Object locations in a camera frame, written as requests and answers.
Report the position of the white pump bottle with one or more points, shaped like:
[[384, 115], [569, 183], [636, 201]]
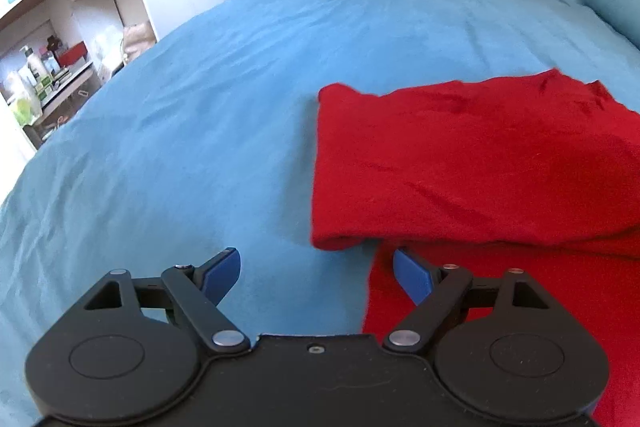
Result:
[[29, 64]]

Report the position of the red box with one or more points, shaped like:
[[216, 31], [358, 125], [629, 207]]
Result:
[[72, 54]]

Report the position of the blue bed sheet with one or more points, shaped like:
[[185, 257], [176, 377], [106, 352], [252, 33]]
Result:
[[200, 132]]

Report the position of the beige bag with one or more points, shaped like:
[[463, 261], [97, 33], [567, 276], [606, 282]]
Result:
[[139, 39]]

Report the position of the red knit garment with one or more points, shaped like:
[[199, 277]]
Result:
[[450, 157]]

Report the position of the white plastic bag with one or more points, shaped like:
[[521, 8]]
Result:
[[107, 54]]

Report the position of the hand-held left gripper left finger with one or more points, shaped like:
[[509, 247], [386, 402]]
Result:
[[225, 271]]

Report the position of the blue bolster pillow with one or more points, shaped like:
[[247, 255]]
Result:
[[617, 2]]

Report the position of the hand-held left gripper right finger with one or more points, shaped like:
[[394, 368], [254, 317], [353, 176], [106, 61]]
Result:
[[413, 276]]

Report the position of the green box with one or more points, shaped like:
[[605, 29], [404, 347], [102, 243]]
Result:
[[45, 88]]

